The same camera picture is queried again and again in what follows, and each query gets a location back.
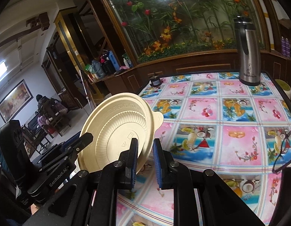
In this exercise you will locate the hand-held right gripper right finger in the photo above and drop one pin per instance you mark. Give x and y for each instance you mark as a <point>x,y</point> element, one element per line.
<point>157,167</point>

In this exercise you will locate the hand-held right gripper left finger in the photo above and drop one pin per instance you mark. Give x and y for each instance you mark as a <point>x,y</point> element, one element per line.
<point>134,164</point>

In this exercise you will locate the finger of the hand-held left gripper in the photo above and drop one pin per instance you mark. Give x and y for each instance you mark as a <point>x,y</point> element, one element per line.
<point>84,140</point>
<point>70,141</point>

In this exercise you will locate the beige disposable bowl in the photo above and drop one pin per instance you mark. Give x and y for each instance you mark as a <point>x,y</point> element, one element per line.
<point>112,122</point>

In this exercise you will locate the wooden chair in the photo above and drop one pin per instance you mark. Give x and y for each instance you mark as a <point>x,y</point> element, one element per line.
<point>37,139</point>

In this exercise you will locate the metal pole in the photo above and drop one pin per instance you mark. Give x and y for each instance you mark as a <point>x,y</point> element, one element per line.
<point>85,89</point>

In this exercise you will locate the framed painting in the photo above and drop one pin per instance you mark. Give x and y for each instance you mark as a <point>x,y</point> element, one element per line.
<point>14,98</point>

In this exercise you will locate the fruit print tablecloth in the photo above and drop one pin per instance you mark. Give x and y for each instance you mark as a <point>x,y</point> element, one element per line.
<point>206,122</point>

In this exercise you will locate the green packet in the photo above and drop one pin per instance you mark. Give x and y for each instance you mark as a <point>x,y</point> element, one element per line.
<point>89,68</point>

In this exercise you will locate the teal kettle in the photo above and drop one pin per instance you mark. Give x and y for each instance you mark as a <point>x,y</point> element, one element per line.
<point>95,68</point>

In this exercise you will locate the black flask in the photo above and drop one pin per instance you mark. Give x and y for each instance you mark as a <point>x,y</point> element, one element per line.
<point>107,67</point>

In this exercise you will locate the bright light panel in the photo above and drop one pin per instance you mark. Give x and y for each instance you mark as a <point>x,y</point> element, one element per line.
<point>0,74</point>

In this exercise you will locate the pink cloth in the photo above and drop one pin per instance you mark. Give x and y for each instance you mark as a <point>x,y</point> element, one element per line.
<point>123,68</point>

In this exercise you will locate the wooden glass display cabinet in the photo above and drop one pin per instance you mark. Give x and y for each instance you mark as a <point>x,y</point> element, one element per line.
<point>65,58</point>

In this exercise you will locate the blue bottle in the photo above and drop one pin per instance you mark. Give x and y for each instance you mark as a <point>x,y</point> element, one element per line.
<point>113,60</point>

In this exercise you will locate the small black container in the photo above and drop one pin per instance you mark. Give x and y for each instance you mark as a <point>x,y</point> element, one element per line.
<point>155,81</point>

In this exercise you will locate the white spray bottle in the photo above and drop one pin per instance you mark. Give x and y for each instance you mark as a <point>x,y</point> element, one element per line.
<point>126,61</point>

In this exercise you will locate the dark wooden cabinet base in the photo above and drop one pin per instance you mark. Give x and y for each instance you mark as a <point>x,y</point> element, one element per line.
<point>195,63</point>

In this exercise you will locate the black eyeglasses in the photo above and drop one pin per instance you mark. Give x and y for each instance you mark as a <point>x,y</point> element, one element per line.
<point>275,167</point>

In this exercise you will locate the wooden ceiling ornament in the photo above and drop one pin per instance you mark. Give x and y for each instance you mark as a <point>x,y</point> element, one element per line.
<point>39,22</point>

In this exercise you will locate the stainless steel thermos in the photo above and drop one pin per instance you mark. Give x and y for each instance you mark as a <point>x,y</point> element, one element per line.
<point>249,51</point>

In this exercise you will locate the white container green top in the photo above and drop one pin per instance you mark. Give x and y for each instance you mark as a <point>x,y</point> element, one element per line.
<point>283,88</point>

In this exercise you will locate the artificial flower display case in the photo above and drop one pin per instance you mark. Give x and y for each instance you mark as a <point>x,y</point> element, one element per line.
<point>183,16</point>

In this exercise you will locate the purple bottle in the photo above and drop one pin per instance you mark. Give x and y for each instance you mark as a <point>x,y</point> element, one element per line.
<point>288,47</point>
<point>283,47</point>

